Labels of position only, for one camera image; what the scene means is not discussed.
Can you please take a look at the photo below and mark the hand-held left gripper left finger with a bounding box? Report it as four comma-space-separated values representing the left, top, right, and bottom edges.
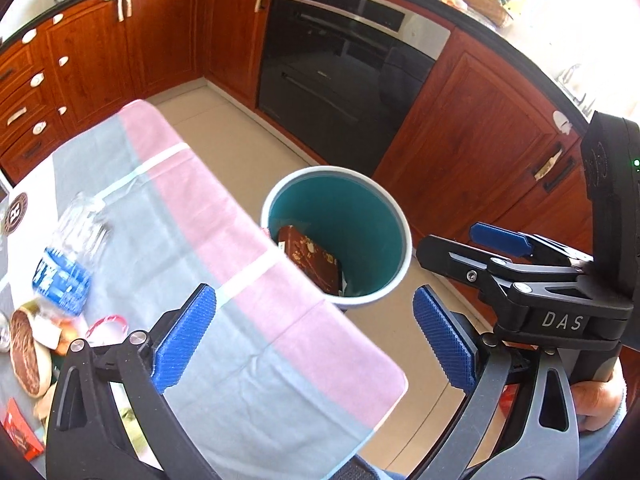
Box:
45, 284, 221, 480

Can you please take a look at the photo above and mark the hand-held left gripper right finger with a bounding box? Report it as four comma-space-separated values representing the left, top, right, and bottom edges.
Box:
407, 285, 581, 480

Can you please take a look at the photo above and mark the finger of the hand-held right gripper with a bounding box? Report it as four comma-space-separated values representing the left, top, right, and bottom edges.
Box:
416, 234, 621, 328
469, 222, 596, 267

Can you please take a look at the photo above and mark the teal trash bin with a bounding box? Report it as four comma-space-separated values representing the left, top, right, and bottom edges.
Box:
260, 166, 415, 311

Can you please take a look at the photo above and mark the person's right hand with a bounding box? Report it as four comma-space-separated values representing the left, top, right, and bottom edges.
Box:
570, 360, 626, 431

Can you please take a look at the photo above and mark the pink grey plaid tablecloth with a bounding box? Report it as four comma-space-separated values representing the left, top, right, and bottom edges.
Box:
0, 99, 408, 480

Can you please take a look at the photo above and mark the red white wrapper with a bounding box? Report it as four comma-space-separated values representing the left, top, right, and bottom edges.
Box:
85, 315, 131, 343

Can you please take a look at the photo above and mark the tan peel scrap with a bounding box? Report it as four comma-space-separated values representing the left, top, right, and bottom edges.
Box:
50, 320, 83, 356

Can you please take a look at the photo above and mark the clear blue-label water bottle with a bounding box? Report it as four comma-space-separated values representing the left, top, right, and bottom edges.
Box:
31, 192, 115, 317

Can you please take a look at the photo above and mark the brown snack packet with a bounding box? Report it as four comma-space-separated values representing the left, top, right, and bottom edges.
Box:
277, 225, 343, 295

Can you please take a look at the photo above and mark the brown round pastry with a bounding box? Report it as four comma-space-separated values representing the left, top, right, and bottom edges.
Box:
10, 307, 53, 400

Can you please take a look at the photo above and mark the red snack packet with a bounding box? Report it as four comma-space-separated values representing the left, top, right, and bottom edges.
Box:
2, 397, 46, 461

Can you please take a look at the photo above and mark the black built-in oven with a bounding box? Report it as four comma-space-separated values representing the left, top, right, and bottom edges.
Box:
256, 0, 453, 178

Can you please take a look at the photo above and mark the wooden cabinet with drawers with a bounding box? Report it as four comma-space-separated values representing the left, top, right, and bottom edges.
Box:
0, 0, 276, 186

